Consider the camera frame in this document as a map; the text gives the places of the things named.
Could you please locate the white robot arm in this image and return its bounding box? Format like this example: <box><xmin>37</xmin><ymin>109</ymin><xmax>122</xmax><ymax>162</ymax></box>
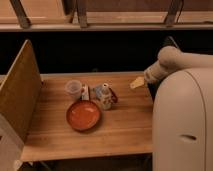
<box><xmin>144</xmin><ymin>46</ymin><xmax>213</xmax><ymax>171</ymax></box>

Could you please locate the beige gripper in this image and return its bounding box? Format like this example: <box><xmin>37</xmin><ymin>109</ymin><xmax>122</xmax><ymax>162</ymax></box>
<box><xmin>130</xmin><ymin>62</ymin><xmax>167</xmax><ymax>89</ymax></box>

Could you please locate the orange plate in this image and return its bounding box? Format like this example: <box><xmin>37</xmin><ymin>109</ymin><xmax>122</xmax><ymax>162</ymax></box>
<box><xmin>66</xmin><ymin>100</ymin><xmax>101</xmax><ymax>131</ymax></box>

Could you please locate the clear plastic cup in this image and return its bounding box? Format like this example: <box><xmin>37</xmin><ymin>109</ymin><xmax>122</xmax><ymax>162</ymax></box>
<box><xmin>65</xmin><ymin>80</ymin><xmax>82</xmax><ymax>100</ymax></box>

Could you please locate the wooden side board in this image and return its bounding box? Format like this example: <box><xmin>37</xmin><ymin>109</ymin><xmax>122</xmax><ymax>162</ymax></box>
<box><xmin>0</xmin><ymin>40</ymin><xmax>42</xmax><ymax>142</ymax></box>

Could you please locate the small white bottle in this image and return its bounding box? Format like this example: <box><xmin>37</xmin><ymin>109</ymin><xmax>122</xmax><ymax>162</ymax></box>
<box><xmin>96</xmin><ymin>83</ymin><xmax>112</xmax><ymax>110</ymax></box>

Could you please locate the wooden shelf rail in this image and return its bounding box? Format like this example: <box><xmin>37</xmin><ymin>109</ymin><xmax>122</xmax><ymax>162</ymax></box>
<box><xmin>0</xmin><ymin>0</ymin><xmax>213</xmax><ymax>32</ymax></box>

